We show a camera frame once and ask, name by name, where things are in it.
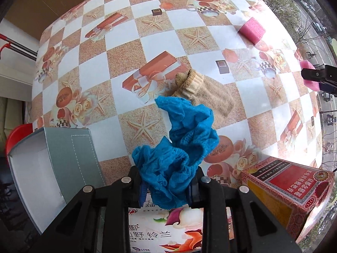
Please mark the brown cardboard box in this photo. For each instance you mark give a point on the brown cardboard box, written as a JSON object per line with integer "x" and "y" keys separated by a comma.
{"x": 52, "y": 5}

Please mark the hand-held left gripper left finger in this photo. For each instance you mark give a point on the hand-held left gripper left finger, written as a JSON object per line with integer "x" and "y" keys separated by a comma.
{"x": 131, "y": 189}

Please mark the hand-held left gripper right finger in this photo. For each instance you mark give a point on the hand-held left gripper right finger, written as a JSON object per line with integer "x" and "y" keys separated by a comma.
{"x": 196, "y": 189}

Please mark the perforated pink sponge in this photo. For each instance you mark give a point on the perforated pink sponge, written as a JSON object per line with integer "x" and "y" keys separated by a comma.
{"x": 310, "y": 85}

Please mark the red cardboard box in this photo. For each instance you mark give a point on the red cardboard box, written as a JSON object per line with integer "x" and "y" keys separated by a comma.
{"x": 289, "y": 179}

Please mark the white printed packet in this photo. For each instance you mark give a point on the white printed packet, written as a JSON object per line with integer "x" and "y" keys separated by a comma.
{"x": 163, "y": 232}

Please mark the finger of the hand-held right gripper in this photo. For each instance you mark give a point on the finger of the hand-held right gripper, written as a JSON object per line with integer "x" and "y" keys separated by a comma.
{"x": 329, "y": 87}
{"x": 318, "y": 74}

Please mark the grey storage box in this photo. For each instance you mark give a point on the grey storage box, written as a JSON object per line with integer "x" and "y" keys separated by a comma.
{"x": 79, "y": 158}

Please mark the checkered printed tablecloth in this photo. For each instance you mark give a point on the checkered printed tablecloth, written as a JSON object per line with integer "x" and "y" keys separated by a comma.
{"x": 184, "y": 52}

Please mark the beige knit sock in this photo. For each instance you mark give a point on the beige knit sock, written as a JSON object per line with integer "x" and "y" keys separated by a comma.
{"x": 210, "y": 95}

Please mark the blue knit cloth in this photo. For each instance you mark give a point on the blue knit cloth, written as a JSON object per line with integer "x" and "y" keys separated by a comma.
{"x": 184, "y": 142}

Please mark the red plastic stool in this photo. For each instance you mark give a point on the red plastic stool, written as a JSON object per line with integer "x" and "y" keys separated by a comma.
{"x": 17, "y": 137}

